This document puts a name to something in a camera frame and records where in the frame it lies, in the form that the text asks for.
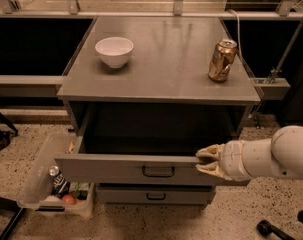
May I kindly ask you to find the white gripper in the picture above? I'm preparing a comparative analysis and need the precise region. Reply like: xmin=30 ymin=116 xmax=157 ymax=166
xmin=196 ymin=140 xmax=255 ymax=182

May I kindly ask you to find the grey top drawer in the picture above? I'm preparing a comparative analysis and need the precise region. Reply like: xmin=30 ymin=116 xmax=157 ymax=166
xmin=54 ymin=130 xmax=251 ymax=187

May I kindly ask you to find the grey drawer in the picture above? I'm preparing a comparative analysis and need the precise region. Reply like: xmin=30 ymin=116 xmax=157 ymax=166
xmin=97 ymin=184 xmax=215 ymax=205
xmin=54 ymin=130 xmax=251 ymax=187

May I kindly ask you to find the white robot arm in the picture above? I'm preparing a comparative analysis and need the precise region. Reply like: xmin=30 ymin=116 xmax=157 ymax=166
xmin=196 ymin=126 xmax=303 ymax=182

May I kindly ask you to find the grey drawer cabinet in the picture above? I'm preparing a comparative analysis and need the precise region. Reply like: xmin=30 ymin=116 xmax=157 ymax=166
xmin=56 ymin=15 xmax=261 ymax=206

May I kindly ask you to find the grey bottom drawer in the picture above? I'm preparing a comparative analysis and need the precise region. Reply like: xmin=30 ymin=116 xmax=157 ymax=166
xmin=97 ymin=184 xmax=215 ymax=205

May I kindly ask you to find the silver can top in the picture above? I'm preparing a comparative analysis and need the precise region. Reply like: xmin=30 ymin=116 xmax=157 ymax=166
xmin=48 ymin=165 xmax=60 ymax=177

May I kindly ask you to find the black chair caster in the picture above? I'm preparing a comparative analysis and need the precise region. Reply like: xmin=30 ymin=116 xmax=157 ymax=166
xmin=256 ymin=210 xmax=303 ymax=240

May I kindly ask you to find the crushed gold soda can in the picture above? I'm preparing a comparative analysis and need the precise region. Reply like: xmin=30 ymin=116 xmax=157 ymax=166
xmin=208 ymin=39 xmax=237 ymax=82

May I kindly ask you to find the metal diagonal rod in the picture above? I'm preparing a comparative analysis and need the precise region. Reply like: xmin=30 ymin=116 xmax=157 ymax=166
xmin=263 ymin=16 xmax=303 ymax=84

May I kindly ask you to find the green snack packet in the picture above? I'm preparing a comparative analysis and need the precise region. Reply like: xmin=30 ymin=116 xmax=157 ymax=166
xmin=70 ymin=182 xmax=90 ymax=192

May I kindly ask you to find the white ceramic bowl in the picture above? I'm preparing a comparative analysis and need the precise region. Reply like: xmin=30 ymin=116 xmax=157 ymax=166
xmin=95 ymin=37 xmax=134 ymax=68

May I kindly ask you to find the red apple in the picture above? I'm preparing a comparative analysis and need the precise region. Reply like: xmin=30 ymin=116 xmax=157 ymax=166
xmin=62 ymin=194 xmax=76 ymax=205

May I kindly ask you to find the dark blue snack bag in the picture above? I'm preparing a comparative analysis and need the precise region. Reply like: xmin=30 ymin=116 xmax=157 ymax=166
xmin=52 ymin=173 xmax=70 ymax=195

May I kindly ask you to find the clear plastic storage bin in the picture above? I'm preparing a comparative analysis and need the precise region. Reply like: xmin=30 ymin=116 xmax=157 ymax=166
xmin=17 ymin=133 xmax=95 ymax=217

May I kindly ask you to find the black tripod leg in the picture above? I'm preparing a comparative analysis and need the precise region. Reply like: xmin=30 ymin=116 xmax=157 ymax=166
xmin=0 ymin=112 xmax=18 ymax=135

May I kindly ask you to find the grey bracket block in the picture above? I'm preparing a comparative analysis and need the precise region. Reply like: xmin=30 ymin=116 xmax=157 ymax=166
xmin=252 ymin=78 xmax=290 ymax=101

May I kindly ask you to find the white cable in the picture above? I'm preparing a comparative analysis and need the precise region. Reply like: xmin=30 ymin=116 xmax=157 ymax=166
xmin=226 ymin=8 xmax=244 ymax=62

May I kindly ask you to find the black frame left floor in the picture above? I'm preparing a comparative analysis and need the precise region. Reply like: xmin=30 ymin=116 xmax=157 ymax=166
xmin=0 ymin=197 xmax=26 ymax=240

